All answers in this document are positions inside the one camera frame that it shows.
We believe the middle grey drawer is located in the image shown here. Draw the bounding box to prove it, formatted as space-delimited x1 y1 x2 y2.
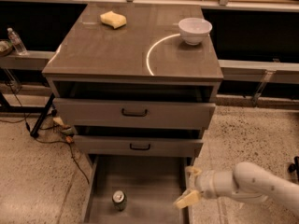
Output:
74 135 203 158

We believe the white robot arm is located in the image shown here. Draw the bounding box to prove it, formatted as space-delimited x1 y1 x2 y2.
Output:
174 161 299 216

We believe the top grey drawer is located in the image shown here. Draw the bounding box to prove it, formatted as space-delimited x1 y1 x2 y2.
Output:
54 98 216 130

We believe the green soda can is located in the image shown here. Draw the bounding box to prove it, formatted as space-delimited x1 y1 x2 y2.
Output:
112 190 127 211

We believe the black floor cable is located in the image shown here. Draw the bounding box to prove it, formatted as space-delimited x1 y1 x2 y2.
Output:
0 81 91 185

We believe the black chair caster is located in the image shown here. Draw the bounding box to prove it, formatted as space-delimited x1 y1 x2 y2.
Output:
288 156 299 180

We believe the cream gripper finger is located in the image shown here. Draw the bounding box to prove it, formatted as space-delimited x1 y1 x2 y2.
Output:
185 166 202 176
174 189 201 209

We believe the white ceramic bowl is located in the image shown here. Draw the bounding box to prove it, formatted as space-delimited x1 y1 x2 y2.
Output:
178 18 212 46

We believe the yellow sponge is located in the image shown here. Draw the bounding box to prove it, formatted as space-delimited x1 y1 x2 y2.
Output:
100 11 126 29

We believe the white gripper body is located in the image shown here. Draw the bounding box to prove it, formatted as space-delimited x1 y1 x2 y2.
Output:
194 170 236 199

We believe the clear plastic water bottle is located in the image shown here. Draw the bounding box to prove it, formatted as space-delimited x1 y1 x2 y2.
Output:
7 28 27 55

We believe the small bowl on shelf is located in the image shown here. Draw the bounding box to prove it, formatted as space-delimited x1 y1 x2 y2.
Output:
0 40 13 57

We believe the grey wall ledge rail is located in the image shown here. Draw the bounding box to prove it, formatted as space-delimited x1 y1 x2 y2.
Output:
0 51 299 84

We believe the bottom grey open drawer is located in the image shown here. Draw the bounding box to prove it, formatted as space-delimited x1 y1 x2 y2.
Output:
80 155 190 224

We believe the grey drawer cabinet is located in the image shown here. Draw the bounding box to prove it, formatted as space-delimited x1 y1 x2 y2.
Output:
42 2 224 105

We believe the black table leg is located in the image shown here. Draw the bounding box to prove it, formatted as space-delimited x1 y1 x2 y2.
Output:
30 94 55 138

